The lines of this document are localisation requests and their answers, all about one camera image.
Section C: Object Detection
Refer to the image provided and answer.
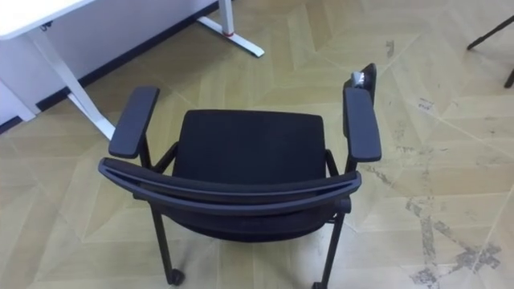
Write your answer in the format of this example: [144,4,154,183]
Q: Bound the white desk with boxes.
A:
[0,0,266,141]

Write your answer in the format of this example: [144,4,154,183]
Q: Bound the black stand legs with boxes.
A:
[466,14,514,90]

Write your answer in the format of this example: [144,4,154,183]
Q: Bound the black armchair with casters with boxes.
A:
[97,62,383,289]

